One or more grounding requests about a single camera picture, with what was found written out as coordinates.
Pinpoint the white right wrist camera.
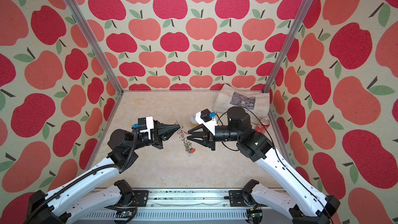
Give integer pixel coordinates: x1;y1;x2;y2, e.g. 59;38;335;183
195;109;218;135

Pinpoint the small round tin can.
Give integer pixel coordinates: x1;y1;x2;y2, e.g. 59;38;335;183
190;115;200;128

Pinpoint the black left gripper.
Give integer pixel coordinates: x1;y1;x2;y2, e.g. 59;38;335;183
129;121;179;152

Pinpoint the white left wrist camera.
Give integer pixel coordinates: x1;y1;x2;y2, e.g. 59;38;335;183
132;117;154;141

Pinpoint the aluminium corner post left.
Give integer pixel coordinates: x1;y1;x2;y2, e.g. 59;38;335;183
63;0;124;96

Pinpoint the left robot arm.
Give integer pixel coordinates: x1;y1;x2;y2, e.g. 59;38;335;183
25;117;180;224

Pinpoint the aluminium corner post right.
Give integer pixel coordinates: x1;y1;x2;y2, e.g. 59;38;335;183
262;0;314;93

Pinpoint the aluminium corner post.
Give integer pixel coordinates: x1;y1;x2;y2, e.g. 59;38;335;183
262;0;314;93
63;0;124;96

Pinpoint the beige canvas tote bag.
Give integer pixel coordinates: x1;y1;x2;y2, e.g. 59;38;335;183
213;85;270;119

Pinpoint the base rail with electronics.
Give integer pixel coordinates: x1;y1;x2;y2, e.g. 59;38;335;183
72;188;263;224

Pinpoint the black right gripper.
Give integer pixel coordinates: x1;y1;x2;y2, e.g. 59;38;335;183
185;122;242;152

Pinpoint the metal car-shaped key holder plate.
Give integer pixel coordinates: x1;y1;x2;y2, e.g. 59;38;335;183
175;120;195;157

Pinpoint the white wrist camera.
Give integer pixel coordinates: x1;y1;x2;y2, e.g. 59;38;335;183
132;117;154;141
195;109;218;135

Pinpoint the red soda can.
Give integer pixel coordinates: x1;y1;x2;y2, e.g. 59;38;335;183
255;117;271;134

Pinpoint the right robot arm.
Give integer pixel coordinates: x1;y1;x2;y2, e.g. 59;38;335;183
187;106;340;224

